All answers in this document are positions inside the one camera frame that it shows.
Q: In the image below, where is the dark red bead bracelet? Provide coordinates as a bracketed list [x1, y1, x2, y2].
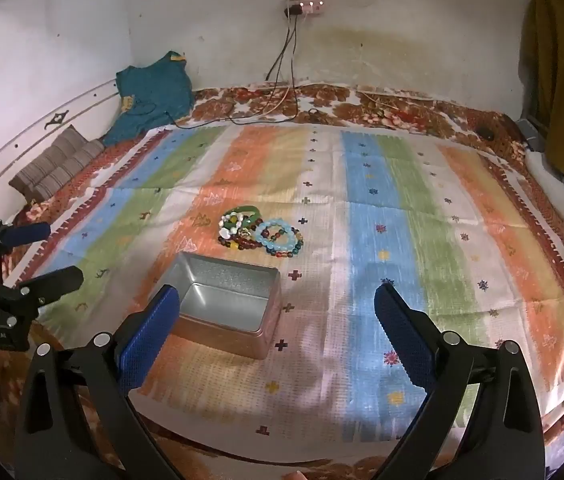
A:
[232, 232, 263, 252]

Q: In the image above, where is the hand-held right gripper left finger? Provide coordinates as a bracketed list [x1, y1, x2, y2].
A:
[12, 284, 185, 480]

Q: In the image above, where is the green bangle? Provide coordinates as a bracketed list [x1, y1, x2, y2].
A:
[224, 205, 263, 226]

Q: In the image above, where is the white bolster pillow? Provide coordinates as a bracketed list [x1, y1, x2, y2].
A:
[524, 147, 564, 226]

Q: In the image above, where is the white and green bead bracelet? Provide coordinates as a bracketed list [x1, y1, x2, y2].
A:
[219, 212, 245, 238]

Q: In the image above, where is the light blue bead bracelet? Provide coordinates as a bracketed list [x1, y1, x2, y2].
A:
[254, 217, 297, 256]

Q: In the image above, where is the rectangular metal tin box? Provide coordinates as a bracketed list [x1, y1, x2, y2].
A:
[164, 251, 283, 361]

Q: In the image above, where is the multicolour glass bead bracelet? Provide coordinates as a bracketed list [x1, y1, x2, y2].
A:
[262, 227, 307, 261]

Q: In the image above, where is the mustard yellow hanging cloth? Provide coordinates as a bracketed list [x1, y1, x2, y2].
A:
[519, 0, 564, 176]

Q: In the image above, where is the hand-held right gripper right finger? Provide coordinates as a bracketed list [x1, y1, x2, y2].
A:
[373, 282, 548, 480]

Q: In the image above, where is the black cable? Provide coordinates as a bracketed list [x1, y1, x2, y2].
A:
[229, 14, 303, 125]
[264, 14, 297, 83]

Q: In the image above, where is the brown striped pillow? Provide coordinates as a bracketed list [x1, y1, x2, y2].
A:
[9, 125, 107, 203]

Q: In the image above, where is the pink power strip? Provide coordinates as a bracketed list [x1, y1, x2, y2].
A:
[284, 0, 325, 17]

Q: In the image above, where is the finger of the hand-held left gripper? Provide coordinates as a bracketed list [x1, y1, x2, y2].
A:
[0, 266, 85, 318]
[0, 220, 52, 261]

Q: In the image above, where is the colourful striped mat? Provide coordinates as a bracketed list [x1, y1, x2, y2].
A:
[32, 122, 564, 448]

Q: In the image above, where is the white bed headboard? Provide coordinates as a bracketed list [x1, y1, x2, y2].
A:
[0, 77, 122, 226]

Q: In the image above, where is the teal garment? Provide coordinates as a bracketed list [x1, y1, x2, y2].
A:
[103, 51, 195, 147]

